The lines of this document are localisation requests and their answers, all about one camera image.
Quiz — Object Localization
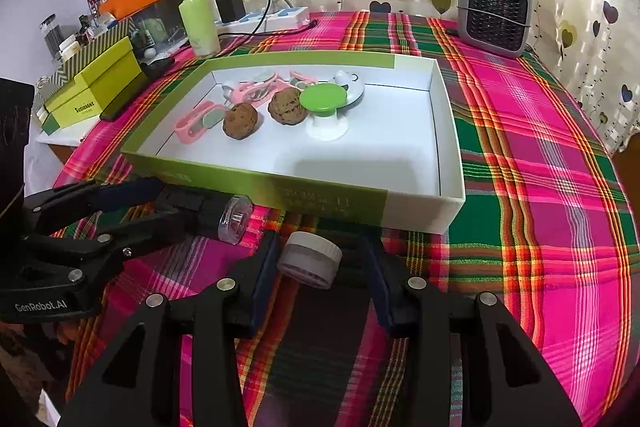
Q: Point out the black smartphone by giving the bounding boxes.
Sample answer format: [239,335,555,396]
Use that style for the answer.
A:
[99,57,176,122]

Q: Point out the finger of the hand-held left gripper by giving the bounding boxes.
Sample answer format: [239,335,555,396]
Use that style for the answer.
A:
[25,177,163,235]
[50,188,223,282]

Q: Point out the white power strip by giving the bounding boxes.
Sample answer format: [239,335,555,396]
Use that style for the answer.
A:
[215,6,311,34]

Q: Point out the black power adapter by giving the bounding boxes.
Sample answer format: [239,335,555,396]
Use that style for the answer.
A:
[215,0,247,24]

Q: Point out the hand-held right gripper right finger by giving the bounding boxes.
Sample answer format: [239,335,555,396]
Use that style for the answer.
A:
[360,234,583,427]

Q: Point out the green topped white stand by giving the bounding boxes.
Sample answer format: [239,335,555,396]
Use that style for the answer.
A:
[299,84,351,142]

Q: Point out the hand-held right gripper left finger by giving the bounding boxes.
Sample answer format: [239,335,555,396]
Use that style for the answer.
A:
[60,231,281,427]

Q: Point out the black tube with clear cap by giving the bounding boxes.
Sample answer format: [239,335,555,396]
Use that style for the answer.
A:
[190,194,253,247]

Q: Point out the light green lotion bottle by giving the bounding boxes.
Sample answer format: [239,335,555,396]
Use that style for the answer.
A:
[178,0,221,58]

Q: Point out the grey space heater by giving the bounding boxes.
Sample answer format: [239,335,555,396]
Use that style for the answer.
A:
[457,0,532,58]

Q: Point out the brown walnut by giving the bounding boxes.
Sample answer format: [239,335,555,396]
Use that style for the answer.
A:
[222,103,261,138]
[267,87,307,124]

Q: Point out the clear jar with black lid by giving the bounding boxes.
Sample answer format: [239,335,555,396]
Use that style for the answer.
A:
[40,14,63,58]

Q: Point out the green and white cardboard box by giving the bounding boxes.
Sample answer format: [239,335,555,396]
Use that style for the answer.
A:
[120,51,467,234]

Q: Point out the pink green plaid tablecloth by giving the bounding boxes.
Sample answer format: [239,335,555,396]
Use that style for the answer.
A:
[52,9,633,427]

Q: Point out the white panda toy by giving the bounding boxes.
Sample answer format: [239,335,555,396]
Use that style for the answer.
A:
[327,69,365,105]

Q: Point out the striped cardboard box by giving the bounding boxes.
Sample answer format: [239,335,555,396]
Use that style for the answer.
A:
[35,19,133,100]

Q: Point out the black charging cable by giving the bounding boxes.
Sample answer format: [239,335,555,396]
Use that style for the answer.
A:
[145,0,321,68]

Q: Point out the white round jar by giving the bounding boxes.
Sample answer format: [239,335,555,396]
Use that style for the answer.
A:
[277,232,343,290]

